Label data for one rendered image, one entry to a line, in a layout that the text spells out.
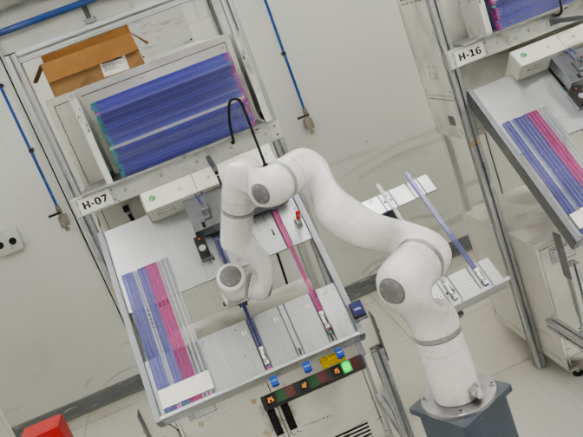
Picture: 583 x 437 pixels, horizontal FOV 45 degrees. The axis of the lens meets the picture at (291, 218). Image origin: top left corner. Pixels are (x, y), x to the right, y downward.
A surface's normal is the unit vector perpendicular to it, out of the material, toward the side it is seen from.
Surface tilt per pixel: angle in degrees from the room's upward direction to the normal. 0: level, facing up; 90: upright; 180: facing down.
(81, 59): 80
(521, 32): 90
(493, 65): 90
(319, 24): 90
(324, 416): 90
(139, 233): 47
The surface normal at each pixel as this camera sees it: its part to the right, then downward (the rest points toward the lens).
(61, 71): 0.17, 0.04
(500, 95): -0.11, -0.50
